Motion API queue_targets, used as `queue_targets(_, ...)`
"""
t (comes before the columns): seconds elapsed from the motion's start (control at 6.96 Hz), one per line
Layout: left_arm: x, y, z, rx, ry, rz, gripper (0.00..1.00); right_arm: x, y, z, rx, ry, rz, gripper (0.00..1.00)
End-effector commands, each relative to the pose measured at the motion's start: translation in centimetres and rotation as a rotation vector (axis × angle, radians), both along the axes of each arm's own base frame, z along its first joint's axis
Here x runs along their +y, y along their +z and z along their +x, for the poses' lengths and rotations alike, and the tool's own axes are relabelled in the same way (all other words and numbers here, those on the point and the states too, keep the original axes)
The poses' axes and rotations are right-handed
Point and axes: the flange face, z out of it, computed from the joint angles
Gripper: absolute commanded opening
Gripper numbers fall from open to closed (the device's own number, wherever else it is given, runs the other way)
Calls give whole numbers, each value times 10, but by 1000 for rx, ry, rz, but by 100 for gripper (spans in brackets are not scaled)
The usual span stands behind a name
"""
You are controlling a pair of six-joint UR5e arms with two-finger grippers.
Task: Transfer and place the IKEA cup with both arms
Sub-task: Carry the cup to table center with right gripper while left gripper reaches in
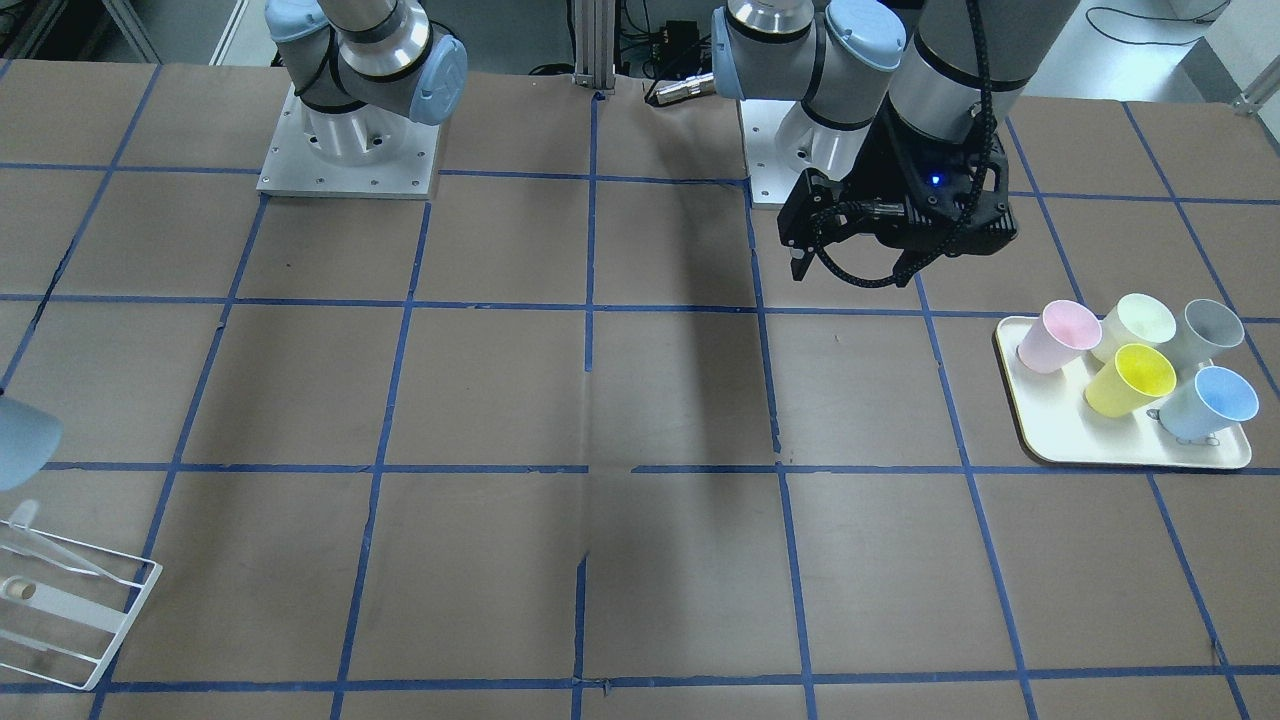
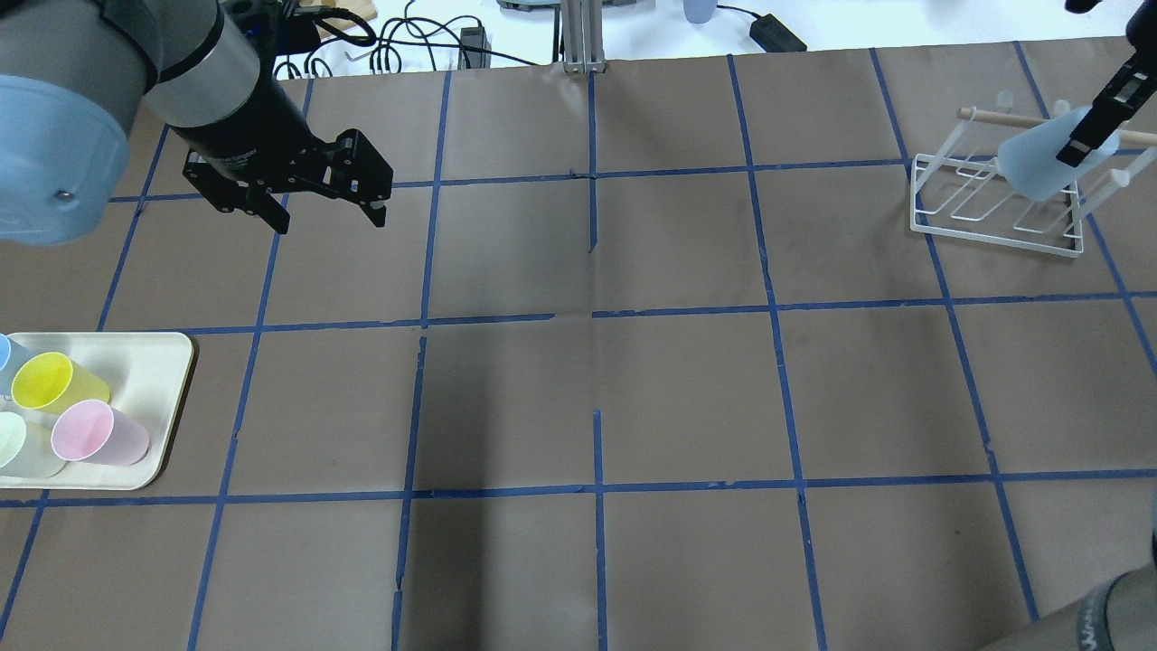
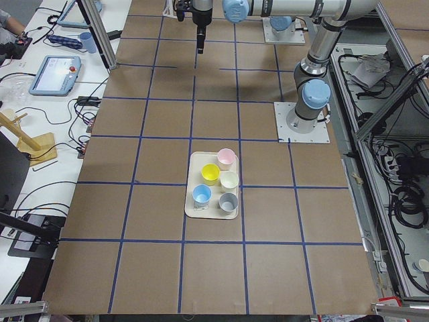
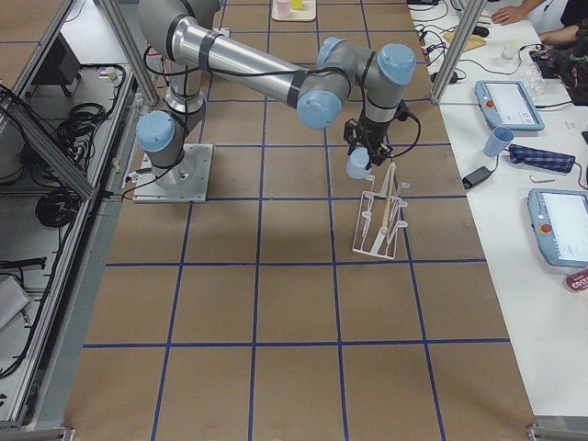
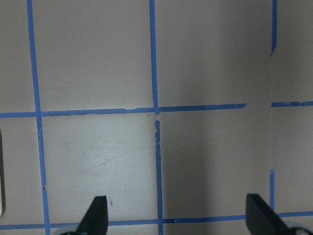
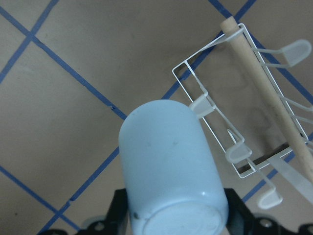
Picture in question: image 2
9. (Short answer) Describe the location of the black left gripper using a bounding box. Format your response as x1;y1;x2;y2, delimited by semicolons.
184;130;395;235

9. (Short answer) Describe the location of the light blue plastic cup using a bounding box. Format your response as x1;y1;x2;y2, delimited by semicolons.
996;106;1121;202

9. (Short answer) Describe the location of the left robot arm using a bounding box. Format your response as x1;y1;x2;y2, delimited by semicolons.
1;1;395;246

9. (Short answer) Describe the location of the pink plastic cup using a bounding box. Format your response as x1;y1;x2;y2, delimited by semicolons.
50;400;150;467

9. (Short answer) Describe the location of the yellow plastic cup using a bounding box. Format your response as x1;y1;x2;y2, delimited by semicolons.
12;352;111;415

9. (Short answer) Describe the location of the pale green plastic cup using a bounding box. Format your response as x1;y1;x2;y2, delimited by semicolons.
1;412;66;479

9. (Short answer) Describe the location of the white paper tray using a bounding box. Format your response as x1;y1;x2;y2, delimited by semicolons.
1;331;196;495

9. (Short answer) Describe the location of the black power adapter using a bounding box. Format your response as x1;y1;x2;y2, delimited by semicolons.
747;14;806;53

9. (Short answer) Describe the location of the black cable bundle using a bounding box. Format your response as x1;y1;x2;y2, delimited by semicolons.
271;0;494;82

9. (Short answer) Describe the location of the white wire cup rack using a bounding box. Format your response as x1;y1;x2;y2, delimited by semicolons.
909;90;1154;257

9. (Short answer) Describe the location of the aluminium frame post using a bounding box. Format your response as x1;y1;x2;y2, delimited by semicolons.
559;0;607;75

